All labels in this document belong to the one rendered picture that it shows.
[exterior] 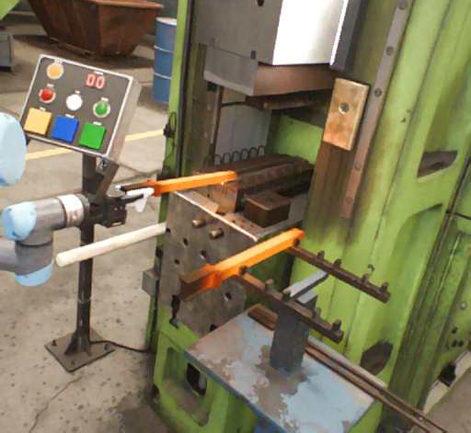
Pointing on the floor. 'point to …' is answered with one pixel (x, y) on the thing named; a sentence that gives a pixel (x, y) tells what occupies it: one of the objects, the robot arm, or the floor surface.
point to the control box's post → (86, 259)
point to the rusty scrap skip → (88, 17)
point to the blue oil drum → (163, 59)
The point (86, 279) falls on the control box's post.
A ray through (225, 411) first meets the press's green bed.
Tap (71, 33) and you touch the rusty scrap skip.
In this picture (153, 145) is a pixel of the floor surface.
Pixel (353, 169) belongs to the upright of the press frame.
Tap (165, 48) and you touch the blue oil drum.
